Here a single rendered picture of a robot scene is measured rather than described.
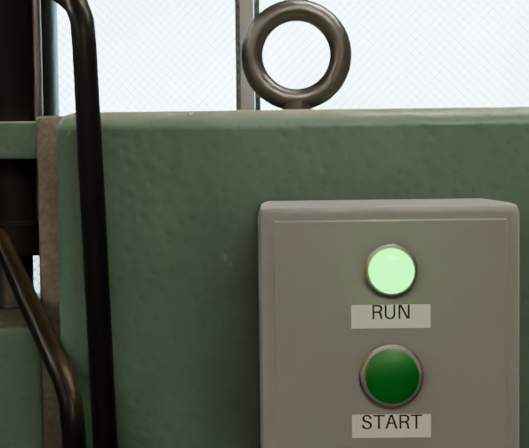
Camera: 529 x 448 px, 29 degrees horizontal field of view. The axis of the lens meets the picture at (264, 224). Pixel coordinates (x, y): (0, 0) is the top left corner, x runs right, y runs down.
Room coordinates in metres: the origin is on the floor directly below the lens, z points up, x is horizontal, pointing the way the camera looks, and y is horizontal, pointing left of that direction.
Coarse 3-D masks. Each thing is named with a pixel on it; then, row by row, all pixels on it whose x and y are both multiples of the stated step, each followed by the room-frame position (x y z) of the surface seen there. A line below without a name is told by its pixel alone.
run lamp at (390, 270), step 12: (372, 252) 0.38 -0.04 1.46; (384, 252) 0.38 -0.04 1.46; (396, 252) 0.38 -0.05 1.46; (408, 252) 0.38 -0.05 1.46; (372, 264) 0.38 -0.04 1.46; (384, 264) 0.38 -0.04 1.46; (396, 264) 0.38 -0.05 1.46; (408, 264) 0.38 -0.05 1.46; (372, 276) 0.38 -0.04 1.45; (384, 276) 0.38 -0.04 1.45; (396, 276) 0.38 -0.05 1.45; (408, 276) 0.38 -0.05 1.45; (372, 288) 0.38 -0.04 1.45; (384, 288) 0.38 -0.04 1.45; (396, 288) 0.38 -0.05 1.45; (408, 288) 0.38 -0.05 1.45
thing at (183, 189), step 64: (64, 128) 0.45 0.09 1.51; (128, 128) 0.45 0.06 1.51; (192, 128) 0.45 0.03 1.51; (256, 128) 0.45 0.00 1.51; (320, 128) 0.45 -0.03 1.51; (384, 128) 0.45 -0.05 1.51; (448, 128) 0.45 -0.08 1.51; (512, 128) 0.45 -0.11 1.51; (64, 192) 0.45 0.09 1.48; (128, 192) 0.45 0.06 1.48; (192, 192) 0.45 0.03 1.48; (256, 192) 0.45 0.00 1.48; (320, 192) 0.45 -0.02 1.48; (384, 192) 0.45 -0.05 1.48; (448, 192) 0.45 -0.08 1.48; (512, 192) 0.45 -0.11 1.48; (64, 256) 0.45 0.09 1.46; (128, 256) 0.45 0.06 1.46; (192, 256) 0.45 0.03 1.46; (256, 256) 0.45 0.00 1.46; (64, 320) 0.45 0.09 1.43; (128, 320) 0.45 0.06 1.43; (192, 320) 0.45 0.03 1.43; (256, 320) 0.45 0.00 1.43; (128, 384) 0.45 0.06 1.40; (192, 384) 0.45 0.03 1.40; (256, 384) 0.45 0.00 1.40
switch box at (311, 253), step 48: (288, 240) 0.39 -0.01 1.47; (336, 240) 0.39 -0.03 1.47; (384, 240) 0.39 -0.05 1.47; (432, 240) 0.39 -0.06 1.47; (480, 240) 0.39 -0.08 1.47; (288, 288) 0.39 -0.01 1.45; (336, 288) 0.39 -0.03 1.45; (432, 288) 0.39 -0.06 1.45; (480, 288) 0.39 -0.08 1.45; (288, 336) 0.39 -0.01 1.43; (336, 336) 0.39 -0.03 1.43; (384, 336) 0.39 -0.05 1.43; (432, 336) 0.39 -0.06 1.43; (480, 336) 0.39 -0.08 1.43; (288, 384) 0.39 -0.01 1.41; (336, 384) 0.39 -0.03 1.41; (432, 384) 0.39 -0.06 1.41; (480, 384) 0.39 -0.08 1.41; (288, 432) 0.39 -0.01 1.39; (336, 432) 0.39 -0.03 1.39; (432, 432) 0.39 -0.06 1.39; (480, 432) 0.39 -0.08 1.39
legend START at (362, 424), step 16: (352, 416) 0.39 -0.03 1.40; (368, 416) 0.39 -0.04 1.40; (384, 416) 0.39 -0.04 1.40; (400, 416) 0.39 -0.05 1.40; (416, 416) 0.39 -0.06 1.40; (352, 432) 0.39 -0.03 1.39; (368, 432) 0.39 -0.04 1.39; (384, 432) 0.39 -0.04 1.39; (400, 432) 0.39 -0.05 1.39; (416, 432) 0.39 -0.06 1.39
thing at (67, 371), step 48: (96, 48) 0.42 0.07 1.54; (96, 96) 0.41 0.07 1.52; (96, 144) 0.41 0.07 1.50; (96, 192) 0.41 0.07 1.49; (0, 240) 0.52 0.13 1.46; (96, 240) 0.41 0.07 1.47; (96, 288) 0.41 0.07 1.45; (48, 336) 0.45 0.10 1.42; (96, 336) 0.41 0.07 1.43; (96, 384) 0.41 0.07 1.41; (96, 432) 0.41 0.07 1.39
